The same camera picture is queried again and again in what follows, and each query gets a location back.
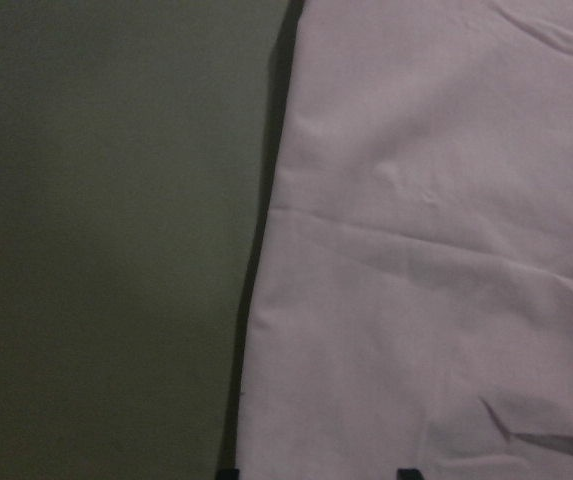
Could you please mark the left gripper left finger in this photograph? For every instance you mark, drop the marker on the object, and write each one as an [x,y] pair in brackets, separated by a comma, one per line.
[228,474]

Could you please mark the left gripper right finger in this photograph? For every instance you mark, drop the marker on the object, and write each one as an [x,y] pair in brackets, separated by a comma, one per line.
[408,474]

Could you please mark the pink Snoopy t-shirt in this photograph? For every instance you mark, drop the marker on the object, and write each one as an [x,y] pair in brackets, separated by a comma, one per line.
[413,306]

